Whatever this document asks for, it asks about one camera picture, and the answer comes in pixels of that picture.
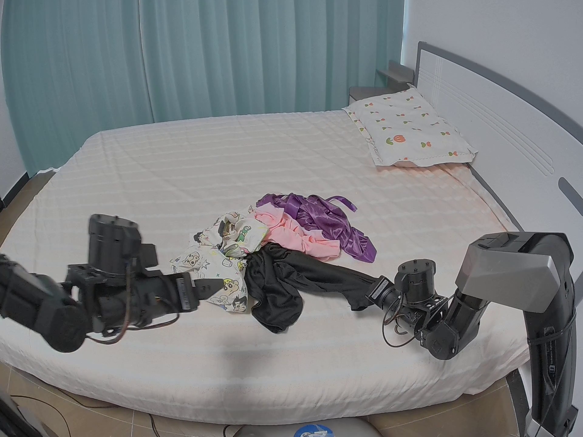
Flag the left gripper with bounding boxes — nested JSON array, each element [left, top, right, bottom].
[[130, 273, 200, 330]]

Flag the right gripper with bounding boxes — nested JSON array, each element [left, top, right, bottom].
[[366, 276, 404, 313]]

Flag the black T-shirt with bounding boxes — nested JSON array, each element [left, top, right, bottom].
[[245, 243, 388, 334]]

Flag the bed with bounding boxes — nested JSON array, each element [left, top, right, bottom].
[[0, 41, 583, 427]]

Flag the white printed garment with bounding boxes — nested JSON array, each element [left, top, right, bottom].
[[170, 212, 270, 315]]

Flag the purple garment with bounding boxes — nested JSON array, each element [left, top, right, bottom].
[[256, 192, 379, 264]]

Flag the pink garment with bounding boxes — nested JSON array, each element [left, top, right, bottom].
[[250, 207, 342, 263]]

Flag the white printed pillow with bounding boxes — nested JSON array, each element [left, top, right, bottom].
[[342, 85, 479, 168]]

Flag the grey bedside table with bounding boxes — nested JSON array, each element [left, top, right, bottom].
[[349, 60, 417, 104]]

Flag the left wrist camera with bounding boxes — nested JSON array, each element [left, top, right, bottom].
[[135, 243, 159, 269]]

